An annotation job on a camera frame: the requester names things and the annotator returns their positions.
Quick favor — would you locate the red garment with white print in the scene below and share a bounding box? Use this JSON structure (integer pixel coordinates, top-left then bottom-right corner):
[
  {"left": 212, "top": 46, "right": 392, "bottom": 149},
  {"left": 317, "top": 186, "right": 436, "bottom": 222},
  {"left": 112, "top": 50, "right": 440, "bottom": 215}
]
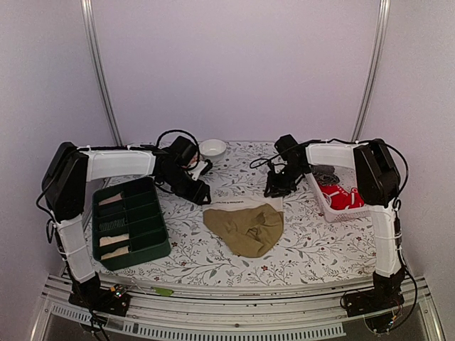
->
[{"left": 318, "top": 184, "right": 365, "bottom": 210}]

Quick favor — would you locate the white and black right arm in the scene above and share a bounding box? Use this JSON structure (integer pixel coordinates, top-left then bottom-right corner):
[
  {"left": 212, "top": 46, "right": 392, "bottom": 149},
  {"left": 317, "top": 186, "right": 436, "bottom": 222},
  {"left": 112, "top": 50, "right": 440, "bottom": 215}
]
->
[{"left": 250, "top": 134, "right": 410, "bottom": 317}]

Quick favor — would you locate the right aluminium frame post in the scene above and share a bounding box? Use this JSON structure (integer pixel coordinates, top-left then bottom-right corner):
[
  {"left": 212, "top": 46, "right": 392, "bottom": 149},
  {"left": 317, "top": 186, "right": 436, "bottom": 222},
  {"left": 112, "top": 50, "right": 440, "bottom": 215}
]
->
[{"left": 350, "top": 0, "right": 391, "bottom": 141}]

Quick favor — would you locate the beige rolled underwear top slot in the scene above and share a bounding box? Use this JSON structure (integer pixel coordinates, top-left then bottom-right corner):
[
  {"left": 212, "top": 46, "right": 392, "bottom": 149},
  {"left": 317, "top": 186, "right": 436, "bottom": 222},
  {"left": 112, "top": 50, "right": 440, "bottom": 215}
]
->
[{"left": 98, "top": 193, "right": 123, "bottom": 206}]

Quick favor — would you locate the pink patterned small bowl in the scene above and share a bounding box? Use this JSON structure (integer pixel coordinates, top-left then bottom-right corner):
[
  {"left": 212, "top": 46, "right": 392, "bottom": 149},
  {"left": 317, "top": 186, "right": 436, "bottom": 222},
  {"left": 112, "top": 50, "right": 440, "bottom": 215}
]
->
[{"left": 187, "top": 153, "right": 200, "bottom": 170}]

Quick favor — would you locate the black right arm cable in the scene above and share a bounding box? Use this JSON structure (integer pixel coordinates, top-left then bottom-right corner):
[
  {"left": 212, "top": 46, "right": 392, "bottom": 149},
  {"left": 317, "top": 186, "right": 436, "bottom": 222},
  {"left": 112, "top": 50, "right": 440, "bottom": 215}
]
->
[{"left": 249, "top": 148, "right": 285, "bottom": 171}]

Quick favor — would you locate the cream rolled underwear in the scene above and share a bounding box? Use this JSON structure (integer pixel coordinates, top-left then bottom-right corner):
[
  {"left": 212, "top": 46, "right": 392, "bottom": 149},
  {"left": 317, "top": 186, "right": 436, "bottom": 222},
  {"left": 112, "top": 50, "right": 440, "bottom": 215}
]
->
[{"left": 99, "top": 233, "right": 129, "bottom": 247}]

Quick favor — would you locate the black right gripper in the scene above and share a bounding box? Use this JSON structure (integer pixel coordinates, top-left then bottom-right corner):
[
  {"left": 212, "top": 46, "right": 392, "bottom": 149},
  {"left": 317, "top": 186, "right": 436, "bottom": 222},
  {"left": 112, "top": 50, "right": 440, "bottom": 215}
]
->
[{"left": 264, "top": 162, "right": 308, "bottom": 197}]

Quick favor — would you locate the khaki tan underwear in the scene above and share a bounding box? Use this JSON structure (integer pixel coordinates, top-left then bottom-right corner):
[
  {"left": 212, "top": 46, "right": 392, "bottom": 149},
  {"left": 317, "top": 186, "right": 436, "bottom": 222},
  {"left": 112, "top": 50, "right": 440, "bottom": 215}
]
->
[{"left": 203, "top": 196, "right": 284, "bottom": 259}]

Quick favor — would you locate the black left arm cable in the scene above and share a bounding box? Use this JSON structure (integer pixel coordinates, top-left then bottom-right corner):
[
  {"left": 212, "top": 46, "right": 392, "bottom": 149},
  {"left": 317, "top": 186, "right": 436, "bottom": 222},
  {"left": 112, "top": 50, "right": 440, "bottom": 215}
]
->
[{"left": 156, "top": 129, "right": 200, "bottom": 161}]

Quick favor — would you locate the white plastic laundry basket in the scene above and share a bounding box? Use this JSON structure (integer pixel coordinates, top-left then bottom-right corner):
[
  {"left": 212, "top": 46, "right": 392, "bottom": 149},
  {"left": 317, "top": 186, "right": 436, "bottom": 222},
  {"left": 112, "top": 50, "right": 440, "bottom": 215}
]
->
[{"left": 306, "top": 165, "right": 370, "bottom": 222}]

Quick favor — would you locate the left aluminium frame post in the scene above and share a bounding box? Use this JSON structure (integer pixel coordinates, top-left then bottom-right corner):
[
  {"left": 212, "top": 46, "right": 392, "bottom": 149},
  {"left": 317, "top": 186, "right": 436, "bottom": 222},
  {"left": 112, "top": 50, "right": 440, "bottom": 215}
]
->
[{"left": 80, "top": 0, "right": 123, "bottom": 146}]

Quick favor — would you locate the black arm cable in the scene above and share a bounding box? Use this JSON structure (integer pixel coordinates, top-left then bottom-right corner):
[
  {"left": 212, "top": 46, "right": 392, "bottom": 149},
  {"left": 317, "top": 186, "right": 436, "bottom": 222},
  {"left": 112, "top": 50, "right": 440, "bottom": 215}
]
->
[
  {"left": 249, "top": 148, "right": 285, "bottom": 171},
  {"left": 156, "top": 129, "right": 200, "bottom": 161}
]

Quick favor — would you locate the grey striped rolled underwear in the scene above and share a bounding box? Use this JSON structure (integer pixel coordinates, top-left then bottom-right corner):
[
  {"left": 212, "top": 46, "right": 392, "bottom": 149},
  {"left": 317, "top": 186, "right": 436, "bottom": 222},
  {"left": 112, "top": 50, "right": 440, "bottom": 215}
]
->
[{"left": 99, "top": 218, "right": 127, "bottom": 232}]

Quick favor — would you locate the aluminium frame post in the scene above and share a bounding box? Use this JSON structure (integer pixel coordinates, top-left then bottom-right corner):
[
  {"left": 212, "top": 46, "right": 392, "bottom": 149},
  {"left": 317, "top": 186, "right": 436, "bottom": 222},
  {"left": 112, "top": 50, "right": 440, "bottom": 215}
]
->
[
  {"left": 80, "top": 0, "right": 123, "bottom": 146},
  {"left": 350, "top": 0, "right": 391, "bottom": 141}
]

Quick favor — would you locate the aluminium front rail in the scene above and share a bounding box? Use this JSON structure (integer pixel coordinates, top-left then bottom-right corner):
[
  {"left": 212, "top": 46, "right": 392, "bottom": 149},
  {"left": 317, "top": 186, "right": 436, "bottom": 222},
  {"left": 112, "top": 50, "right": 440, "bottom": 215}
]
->
[{"left": 30, "top": 274, "right": 450, "bottom": 340}]

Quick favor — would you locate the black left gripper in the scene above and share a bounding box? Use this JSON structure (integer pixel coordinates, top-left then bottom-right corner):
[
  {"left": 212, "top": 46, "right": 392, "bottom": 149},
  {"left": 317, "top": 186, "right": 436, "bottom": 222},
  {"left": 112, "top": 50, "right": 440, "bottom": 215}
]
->
[{"left": 161, "top": 166, "right": 212, "bottom": 205}]

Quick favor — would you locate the grey striped garment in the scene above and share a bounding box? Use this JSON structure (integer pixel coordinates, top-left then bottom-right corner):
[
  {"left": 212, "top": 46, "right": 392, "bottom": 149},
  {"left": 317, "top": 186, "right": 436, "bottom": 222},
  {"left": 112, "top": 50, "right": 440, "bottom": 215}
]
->
[{"left": 311, "top": 165, "right": 341, "bottom": 186}]

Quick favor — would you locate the cream rolled underwear front slot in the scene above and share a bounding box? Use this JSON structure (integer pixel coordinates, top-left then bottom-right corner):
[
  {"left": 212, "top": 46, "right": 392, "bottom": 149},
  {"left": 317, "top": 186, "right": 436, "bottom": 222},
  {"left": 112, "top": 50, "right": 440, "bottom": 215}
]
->
[{"left": 101, "top": 247, "right": 129, "bottom": 260}]

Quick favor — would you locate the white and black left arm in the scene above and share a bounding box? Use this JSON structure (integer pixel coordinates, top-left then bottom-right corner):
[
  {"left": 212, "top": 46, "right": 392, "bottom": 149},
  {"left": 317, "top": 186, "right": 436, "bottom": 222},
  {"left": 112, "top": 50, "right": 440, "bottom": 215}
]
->
[{"left": 36, "top": 137, "right": 212, "bottom": 316}]

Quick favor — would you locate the dark green divided organizer tray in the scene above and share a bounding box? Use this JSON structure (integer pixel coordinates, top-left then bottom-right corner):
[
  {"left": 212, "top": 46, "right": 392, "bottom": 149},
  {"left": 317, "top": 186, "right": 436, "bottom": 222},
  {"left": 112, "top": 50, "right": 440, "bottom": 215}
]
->
[{"left": 92, "top": 177, "right": 171, "bottom": 271}]

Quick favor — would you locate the white ceramic bowl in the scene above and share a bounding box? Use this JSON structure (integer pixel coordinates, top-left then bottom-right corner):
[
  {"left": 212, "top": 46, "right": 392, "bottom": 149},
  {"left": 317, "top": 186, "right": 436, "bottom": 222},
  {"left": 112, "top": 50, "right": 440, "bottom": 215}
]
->
[{"left": 199, "top": 139, "right": 227, "bottom": 163}]

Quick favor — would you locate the green tape scrap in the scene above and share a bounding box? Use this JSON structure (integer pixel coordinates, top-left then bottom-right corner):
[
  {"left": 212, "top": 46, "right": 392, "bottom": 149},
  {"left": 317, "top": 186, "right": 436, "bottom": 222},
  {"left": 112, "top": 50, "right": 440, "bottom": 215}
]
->
[{"left": 152, "top": 287, "right": 173, "bottom": 297}]

